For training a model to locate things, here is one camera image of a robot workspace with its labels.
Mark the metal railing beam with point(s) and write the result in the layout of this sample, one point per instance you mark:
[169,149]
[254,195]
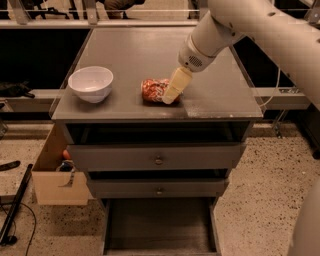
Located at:
[85,24]

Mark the black pole stand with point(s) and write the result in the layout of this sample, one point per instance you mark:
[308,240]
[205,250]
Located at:
[14,205]

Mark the red coke can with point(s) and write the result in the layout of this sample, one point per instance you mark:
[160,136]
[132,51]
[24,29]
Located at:
[152,90]

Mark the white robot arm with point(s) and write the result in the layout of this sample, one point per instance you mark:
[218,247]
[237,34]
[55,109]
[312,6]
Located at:
[271,207]

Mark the grey drawer cabinet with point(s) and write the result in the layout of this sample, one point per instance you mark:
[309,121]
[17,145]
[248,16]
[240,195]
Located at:
[132,144]

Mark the cardboard box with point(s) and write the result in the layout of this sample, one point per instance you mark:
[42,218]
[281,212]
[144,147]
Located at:
[52,186]

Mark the black flat tool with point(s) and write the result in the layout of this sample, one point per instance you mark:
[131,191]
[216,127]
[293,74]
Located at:
[9,166]

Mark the grey top drawer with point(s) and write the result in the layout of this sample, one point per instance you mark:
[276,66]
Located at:
[143,158]

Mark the grey middle drawer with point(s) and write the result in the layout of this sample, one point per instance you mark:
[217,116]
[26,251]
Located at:
[157,188]

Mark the white bowl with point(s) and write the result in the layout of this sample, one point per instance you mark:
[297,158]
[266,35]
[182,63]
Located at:
[91,84]

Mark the grey drawer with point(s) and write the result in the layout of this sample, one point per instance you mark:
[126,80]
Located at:
[143,158]
[157,188]
[160,227]

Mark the black bag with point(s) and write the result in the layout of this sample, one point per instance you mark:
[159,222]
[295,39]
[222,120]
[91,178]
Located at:
[15,89]

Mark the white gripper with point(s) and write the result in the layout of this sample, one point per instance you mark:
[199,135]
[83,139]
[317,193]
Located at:
[192,59]

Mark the grey bottom drawer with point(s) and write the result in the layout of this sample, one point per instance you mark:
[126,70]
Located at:
[160,227]

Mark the orange ball in box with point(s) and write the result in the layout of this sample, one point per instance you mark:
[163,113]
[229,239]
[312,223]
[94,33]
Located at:
[66,155]

